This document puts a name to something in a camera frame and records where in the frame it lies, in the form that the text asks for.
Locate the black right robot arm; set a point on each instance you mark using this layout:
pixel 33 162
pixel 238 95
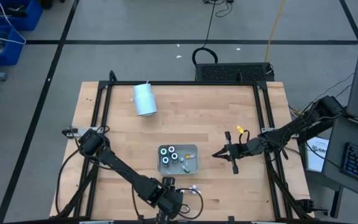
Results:
pixel 294 127

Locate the large blue-capped dye bottle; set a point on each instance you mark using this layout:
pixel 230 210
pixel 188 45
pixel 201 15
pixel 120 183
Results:
pixel 165 160

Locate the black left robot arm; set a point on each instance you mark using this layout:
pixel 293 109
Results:
pixel 126 174

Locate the grey plastic storage bin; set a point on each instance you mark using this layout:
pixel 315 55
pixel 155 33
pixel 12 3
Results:
pixel 176 169

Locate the black perforated metal box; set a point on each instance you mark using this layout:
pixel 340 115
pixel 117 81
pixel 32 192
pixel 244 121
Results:
pixel 228 72

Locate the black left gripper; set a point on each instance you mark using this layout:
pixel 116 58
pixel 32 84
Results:
pixel 174 202

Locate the small purple-label dye bottle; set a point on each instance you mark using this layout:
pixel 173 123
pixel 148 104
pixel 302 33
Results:
pixel 194 187

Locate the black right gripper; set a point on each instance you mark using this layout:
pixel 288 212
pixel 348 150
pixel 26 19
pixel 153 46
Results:
pixel 244 149

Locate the large black-capped dye bottle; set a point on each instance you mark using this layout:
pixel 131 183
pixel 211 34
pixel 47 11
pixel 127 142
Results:
pixel 174 156

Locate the small black dye bottle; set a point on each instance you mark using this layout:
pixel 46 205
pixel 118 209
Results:
pixel 185 169

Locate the white printed paper sheet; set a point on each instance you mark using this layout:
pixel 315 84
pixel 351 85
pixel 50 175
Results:
pixel 317 155

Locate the large green-capped dye bottle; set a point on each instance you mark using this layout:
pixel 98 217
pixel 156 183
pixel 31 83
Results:
pixel 164 151

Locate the grey desk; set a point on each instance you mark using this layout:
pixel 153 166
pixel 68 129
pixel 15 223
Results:
pixel 337 137

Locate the large magenta-capped dye bottle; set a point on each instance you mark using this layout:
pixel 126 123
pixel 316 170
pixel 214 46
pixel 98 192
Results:
pixel 171 148

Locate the blue plastic crate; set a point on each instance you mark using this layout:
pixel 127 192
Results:
pixel 33 15
pixel 11 53

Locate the yellow tag on gripper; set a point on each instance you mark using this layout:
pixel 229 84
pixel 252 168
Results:
pixel 240 128

